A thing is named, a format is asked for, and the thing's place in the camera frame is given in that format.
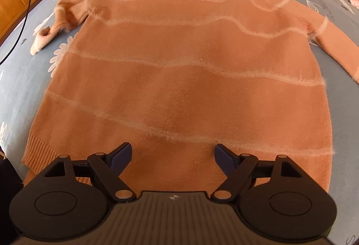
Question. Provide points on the wooden headboard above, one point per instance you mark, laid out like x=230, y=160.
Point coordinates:
x=16, y=3

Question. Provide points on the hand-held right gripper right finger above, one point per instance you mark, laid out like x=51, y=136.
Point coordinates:
x=224, y=159

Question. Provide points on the orange striped sweater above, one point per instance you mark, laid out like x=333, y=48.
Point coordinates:
x=182, y=79

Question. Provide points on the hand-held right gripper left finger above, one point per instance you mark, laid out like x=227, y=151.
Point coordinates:
x=122, y=156

